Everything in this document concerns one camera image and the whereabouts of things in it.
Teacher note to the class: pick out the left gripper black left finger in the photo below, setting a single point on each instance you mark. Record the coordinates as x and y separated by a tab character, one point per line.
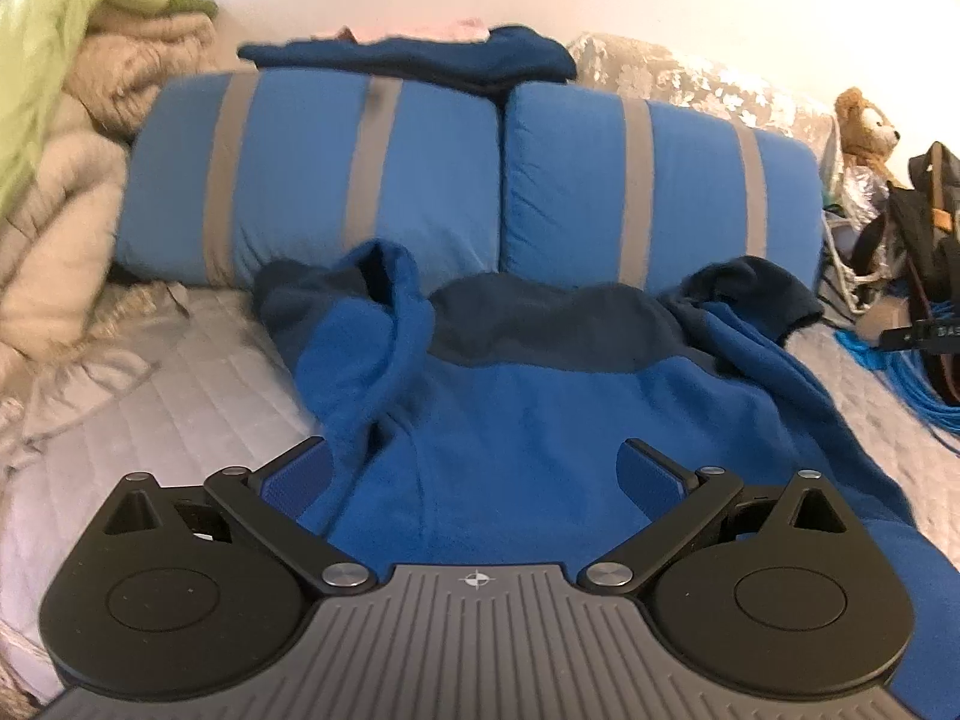
265	505

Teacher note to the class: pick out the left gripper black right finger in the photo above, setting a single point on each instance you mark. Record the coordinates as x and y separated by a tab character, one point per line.
685	508

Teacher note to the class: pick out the blue fleece jacket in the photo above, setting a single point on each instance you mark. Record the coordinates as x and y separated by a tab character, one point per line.
483	422

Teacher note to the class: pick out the grey quilted bedspread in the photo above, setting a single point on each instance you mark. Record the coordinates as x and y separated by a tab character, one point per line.
218	397

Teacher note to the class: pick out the beige quilted comforter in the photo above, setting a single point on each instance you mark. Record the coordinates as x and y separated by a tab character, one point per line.
58	241

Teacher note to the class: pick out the right blue striped pillow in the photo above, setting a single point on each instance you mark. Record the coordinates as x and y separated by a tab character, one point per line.
599	188

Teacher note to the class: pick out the blue striped pillow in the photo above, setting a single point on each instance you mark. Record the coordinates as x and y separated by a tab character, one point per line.
232	171
599	188

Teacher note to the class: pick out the left blue striped pillow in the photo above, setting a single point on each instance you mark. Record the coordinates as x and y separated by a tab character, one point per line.
232	171

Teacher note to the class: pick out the brown teddy bear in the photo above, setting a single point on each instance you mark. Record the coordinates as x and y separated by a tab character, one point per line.
866	135

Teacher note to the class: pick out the floral beige cover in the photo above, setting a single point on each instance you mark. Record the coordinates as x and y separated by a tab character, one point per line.
636	69

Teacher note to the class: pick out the folded navy garment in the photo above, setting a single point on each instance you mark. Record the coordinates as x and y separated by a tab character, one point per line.
510	56

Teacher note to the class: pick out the light green blanket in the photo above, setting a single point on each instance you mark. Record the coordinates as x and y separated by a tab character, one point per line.
40	40

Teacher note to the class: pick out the black bag with straps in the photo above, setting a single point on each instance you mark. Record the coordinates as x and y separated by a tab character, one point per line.
923	219

